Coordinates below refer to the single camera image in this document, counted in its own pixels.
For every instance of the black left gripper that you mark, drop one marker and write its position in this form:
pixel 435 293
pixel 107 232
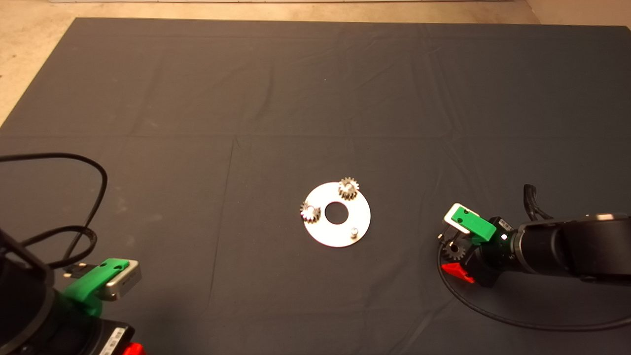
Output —
pixel 116 337

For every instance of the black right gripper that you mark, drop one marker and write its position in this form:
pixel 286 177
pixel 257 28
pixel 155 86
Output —
pixel 488 261

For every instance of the steel planetary gear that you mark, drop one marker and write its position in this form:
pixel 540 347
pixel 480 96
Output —
pixel 309 213
pixel 348 188
pixel 453 251

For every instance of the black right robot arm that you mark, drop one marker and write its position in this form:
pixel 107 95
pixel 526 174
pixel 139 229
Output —
pixel 572 246

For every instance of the round metal carrier plate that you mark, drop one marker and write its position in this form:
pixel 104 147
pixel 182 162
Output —
pixel 340 236

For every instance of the dark grey table cloth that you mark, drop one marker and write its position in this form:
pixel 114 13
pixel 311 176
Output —
pixel 197 74

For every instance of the green right camera mount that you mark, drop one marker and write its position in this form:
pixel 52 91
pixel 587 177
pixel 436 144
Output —
pixel 473 224

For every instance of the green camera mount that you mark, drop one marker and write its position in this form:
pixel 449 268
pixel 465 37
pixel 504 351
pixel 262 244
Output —
pixel 473 224
pixel 91 283

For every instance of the silver right camera box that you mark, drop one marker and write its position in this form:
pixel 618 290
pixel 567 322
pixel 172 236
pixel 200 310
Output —
pixel 451 217

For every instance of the silver camera box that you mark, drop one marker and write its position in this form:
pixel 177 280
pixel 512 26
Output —
pixel 451 217
pixel 128 281

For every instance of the silver left camera box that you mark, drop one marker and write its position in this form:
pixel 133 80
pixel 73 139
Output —
pixel 128 281

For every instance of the green left camera mount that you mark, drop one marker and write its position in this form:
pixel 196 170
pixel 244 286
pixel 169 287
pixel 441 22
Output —
pixel 91 283

